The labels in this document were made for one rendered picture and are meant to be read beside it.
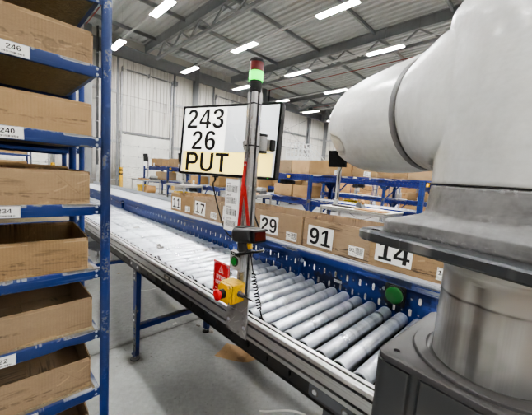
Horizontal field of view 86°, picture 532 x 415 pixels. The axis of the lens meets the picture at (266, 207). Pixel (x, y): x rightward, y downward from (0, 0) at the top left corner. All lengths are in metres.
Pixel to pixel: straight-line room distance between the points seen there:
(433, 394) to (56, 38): 1.08
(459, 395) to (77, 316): 1.01
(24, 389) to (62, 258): 0.38
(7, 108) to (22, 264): 0.41
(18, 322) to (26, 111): 0.57
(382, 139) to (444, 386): 0.29
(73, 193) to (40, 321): 0.38
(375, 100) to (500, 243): 0.24
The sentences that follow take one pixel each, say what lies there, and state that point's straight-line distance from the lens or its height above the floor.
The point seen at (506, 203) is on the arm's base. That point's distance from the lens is 0.31.
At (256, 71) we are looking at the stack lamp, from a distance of 1.08.
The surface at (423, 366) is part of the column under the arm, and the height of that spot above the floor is 1.08.
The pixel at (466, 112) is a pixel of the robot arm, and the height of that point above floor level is 1.33.
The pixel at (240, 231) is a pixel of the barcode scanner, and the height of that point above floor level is 1.07.
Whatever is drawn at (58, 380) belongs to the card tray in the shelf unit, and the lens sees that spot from 1.21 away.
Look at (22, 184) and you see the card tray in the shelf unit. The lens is 1.01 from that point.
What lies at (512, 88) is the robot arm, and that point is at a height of 1.35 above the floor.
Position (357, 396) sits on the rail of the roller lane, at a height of 0.72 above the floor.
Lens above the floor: 1.26
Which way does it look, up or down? 6 degrees down
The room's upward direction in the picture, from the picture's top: 4 degrees clockwise
